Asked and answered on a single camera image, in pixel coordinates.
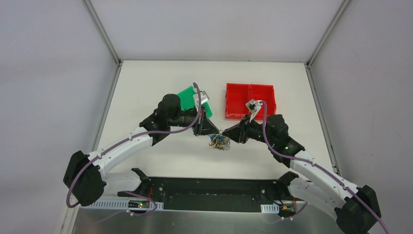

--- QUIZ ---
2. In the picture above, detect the red double plastic bin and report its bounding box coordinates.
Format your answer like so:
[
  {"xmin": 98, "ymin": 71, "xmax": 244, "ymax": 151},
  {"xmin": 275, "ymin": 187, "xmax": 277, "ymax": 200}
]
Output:
[{"xmin": 225, "ymin": 83, "xmax": 277, "ymax": 119}]

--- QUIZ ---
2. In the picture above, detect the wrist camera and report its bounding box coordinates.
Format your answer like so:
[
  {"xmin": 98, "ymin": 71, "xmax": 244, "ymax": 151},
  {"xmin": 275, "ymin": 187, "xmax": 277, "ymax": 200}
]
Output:
[
  {"xmin": 193, "ymin": 91, "xmax": 209, "ymax": 109},
  {"xmin": 245, "ymin": 99, "xmax": 263, "ymax": 122}
]

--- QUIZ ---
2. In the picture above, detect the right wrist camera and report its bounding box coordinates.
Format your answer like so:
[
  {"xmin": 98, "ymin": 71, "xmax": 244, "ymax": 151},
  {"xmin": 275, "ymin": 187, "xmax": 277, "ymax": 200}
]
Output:
[{"xmin": 245, "ymin": 99, "xmax": 263, "ymax": 122}]

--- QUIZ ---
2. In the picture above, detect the wire bundle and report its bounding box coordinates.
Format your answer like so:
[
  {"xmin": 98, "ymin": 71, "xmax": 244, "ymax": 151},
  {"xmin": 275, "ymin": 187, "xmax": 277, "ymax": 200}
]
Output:
[{"xmin": 207, "ymin": 130, "xmax": 232, "ymax": 152}]

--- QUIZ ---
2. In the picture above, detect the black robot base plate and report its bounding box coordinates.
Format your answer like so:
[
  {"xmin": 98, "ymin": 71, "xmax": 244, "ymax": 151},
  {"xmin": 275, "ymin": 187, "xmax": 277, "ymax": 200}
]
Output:
[{"xmin": 133, "ymin": 177, "xmax": 299, "ymax": 213}]

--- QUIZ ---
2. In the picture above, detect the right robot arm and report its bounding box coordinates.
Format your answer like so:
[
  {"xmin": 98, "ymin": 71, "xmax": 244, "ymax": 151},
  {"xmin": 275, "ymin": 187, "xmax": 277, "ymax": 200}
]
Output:
[{"xmin": 223, "ymin": 115, "xmax": 389, "ymax": 234}]

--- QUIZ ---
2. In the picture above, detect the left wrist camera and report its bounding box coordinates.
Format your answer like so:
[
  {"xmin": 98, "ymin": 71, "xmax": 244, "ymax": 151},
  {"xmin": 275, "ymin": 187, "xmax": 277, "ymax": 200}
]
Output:
[{"xmin": 193, "ymin": 91, "xmax": 209, "ymax": 109}]

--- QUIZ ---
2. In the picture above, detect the green plastic bin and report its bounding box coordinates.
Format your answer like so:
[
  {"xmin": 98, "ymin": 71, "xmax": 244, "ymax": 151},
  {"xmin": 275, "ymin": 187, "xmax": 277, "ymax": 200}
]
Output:
[{"xmin": 177, "ymin": 86, "xmax": 213, "ymax": 117}]

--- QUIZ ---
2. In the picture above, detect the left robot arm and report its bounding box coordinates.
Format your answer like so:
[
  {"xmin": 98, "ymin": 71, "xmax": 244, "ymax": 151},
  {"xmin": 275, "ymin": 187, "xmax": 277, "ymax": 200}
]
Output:
[{"xmin": 63, "ymin": 91, "xmax": 219, "ymax": 208}]

